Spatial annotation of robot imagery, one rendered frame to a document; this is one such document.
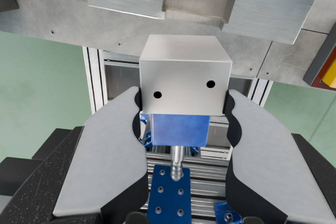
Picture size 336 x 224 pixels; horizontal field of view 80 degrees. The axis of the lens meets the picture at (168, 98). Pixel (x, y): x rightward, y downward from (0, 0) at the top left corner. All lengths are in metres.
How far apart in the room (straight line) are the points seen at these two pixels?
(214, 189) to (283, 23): 0.40
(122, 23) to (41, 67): 1.17
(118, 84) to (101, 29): 0.74
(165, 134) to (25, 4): 0.24
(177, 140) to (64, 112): 1.40
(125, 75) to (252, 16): 0.84
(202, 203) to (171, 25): 0.36
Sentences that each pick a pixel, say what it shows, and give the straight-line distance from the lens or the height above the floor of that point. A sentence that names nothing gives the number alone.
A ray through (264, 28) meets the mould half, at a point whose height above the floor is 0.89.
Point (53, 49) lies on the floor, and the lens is 1.33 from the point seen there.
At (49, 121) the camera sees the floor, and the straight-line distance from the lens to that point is 1.64.
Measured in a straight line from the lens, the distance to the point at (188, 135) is 0.15.
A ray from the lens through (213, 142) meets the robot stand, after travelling 1.18.
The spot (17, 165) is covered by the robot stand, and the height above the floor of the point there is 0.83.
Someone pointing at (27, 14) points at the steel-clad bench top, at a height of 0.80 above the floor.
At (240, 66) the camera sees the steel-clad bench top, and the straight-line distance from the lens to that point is 0.29.
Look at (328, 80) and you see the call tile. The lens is 0.31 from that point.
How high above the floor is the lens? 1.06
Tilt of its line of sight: 58 degrees down
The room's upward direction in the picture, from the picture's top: 173 degrees counter-clockwise
